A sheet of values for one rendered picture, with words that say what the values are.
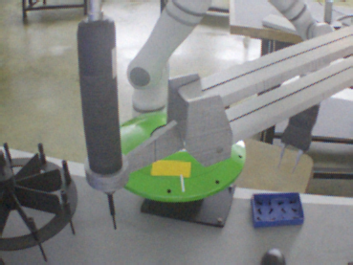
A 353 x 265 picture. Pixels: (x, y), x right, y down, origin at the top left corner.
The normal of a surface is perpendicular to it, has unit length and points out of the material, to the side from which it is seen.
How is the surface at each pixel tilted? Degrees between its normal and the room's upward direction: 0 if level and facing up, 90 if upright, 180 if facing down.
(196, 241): 0
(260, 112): 12
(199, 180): 23
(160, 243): 0
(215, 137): 90
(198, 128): 90
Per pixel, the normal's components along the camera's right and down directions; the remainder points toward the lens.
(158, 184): -0.08, -0.52
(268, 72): -0.18, -0.75
